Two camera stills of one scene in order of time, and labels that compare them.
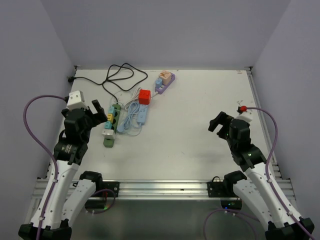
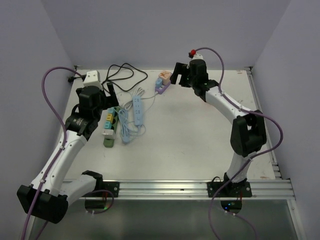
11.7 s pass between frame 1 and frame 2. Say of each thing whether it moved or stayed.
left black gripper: moved
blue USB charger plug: stayed
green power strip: stayed
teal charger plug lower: stayed
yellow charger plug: stayed
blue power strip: moved
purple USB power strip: stayed
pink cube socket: stayed
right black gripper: moved
